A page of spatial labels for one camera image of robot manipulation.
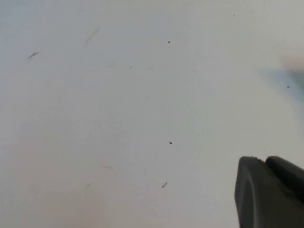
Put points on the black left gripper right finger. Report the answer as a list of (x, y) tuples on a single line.
[(287, 175)]

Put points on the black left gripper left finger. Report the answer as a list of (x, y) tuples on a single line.
[(251, 194)]

